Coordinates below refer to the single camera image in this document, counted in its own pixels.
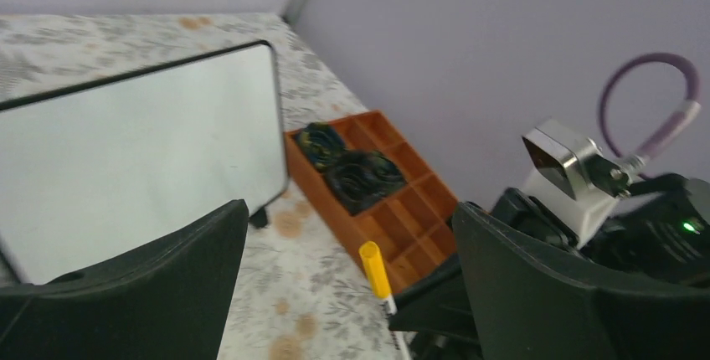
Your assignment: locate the yellow marker cap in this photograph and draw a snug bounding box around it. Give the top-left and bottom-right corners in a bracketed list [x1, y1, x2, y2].
[358, 241, 393, 300]

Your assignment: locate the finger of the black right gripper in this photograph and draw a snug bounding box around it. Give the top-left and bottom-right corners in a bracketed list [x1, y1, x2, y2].
[388, 255, 483, 360]

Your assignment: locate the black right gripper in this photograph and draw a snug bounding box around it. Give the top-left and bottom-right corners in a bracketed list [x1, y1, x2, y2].
[492, 173, 709, 289]

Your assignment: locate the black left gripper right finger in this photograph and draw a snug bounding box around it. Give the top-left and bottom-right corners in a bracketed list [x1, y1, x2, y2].
[452, 203, 709, 360]

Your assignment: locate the black framed whiteboard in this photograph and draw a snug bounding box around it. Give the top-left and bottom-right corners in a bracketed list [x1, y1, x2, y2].
[1, 40, 289, 285]

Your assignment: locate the dark tape roll front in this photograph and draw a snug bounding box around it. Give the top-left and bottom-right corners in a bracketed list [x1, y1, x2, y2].
[324, 150, 407, 216]

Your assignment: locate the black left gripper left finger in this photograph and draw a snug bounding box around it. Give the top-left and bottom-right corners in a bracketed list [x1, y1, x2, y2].
[1, 200, 249, 359]

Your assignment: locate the black whiteboard stand foot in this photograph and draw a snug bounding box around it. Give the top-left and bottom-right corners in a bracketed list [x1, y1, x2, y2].
[249, 207, 270, 229]

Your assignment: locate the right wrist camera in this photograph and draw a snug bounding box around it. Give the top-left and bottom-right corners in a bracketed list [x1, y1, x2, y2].
[522, 118, 633, 249]

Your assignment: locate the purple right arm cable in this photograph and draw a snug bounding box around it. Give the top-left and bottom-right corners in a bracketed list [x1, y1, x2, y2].
[596, 51, 702, 166]

